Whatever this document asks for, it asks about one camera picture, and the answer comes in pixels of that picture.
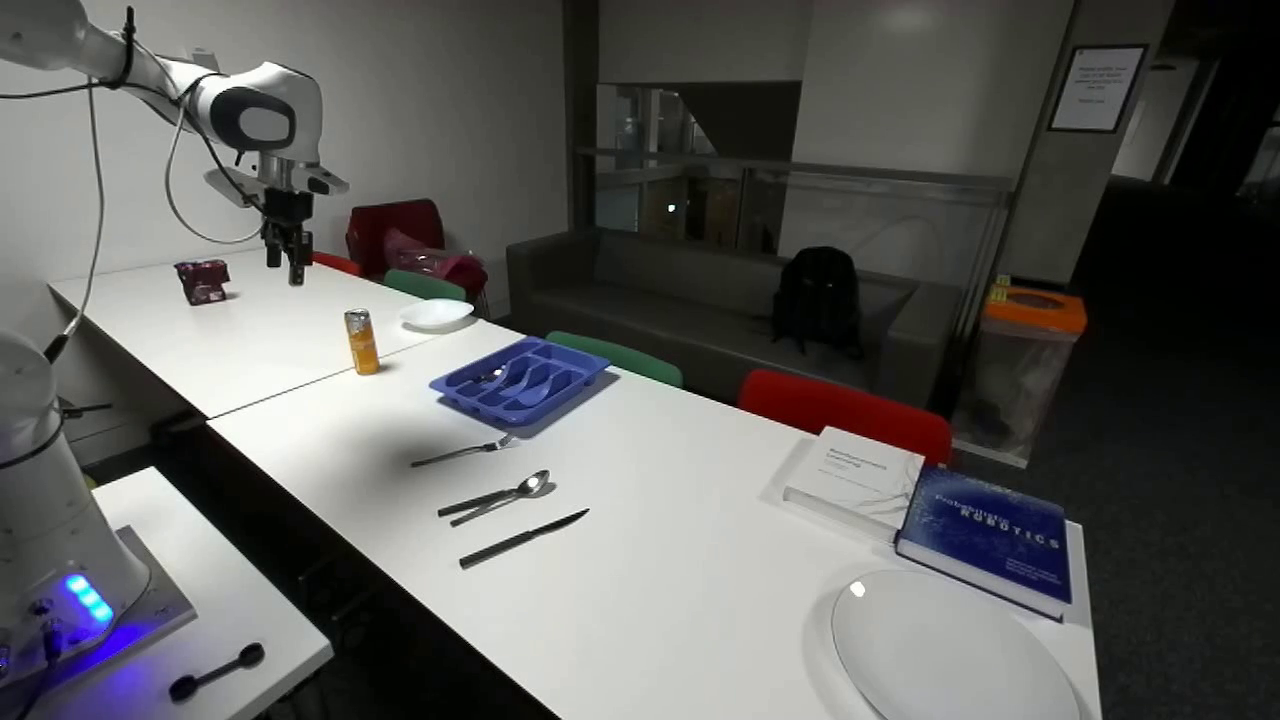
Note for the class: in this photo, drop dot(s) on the glass balustrade metal rail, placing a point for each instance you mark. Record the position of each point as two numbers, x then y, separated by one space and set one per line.
802 201

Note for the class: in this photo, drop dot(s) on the robot base mount blue light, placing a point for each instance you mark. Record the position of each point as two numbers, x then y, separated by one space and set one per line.
100 618

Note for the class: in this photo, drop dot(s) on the clear bin orange lid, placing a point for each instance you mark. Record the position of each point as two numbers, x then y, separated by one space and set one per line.
1022 368

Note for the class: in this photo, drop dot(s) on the grey sofa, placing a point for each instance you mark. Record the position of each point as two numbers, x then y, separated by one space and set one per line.
666 300

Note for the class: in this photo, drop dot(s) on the green chair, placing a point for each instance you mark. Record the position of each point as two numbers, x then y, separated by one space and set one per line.
623 357
424 281

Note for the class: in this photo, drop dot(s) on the blue plastic cutlery tray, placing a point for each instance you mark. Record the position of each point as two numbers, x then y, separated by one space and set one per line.
523 384

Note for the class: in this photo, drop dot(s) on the wrist mounted camera box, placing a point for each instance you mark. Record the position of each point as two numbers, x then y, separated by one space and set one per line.
248 148

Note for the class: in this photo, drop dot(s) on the black backpack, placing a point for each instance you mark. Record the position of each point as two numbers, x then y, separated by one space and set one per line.
818 297

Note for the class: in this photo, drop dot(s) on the black dumbbell shaped tool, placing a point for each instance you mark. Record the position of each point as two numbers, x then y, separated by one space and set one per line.
216 668

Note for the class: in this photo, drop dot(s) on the large white plate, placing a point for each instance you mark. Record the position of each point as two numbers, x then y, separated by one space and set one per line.
947 653

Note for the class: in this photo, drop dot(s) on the red chair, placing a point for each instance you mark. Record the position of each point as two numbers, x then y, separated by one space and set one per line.
844 408

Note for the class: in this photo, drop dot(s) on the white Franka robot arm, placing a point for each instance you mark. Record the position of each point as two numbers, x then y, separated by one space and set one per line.
54 523

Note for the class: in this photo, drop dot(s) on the framed wall notice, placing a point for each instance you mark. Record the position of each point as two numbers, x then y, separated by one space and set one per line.
1097 86

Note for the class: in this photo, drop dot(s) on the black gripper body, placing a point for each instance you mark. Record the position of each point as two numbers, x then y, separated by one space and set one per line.
285 216

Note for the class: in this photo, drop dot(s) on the blue hardcover book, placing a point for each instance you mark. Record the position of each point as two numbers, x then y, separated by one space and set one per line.
992 538

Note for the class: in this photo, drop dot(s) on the silver fork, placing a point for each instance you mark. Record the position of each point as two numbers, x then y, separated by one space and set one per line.
460 455

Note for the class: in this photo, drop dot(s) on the dark red packet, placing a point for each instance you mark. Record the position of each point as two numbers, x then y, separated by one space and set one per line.
201 281

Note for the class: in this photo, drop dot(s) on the dark red armchair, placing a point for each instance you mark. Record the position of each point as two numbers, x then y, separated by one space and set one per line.
403 238

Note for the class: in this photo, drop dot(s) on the orange drink can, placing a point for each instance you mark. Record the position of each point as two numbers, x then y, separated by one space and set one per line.
361 344

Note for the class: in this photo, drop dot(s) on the small white plate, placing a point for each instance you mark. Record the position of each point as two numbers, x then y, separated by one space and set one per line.
436 315

